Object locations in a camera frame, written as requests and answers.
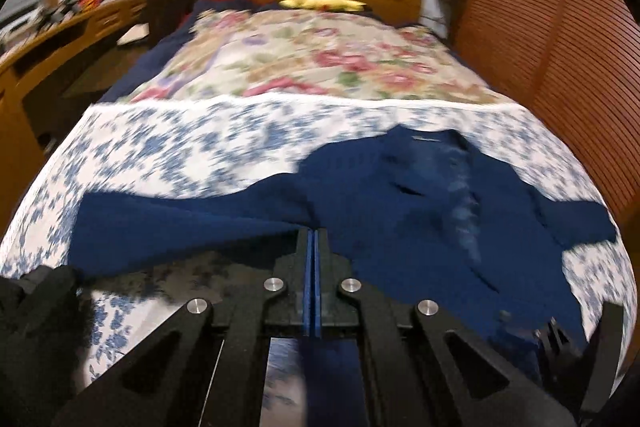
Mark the navy blue suit jacket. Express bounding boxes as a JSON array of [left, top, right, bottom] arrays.
[[67, 126, 617, 374]]

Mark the wooden desk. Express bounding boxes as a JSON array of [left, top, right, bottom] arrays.
[[1, 0, 146, 230]]

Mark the pink floral quilt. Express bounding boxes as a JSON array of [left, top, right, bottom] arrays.
[[124, 10, 509, 104]]

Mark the wooden louvered wardrobe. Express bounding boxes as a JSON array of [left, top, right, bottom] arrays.
[[439, 0, 640, 228]]

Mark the dark wooden chair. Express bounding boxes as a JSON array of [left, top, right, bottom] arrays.
[[117, 0, 193, 48]]

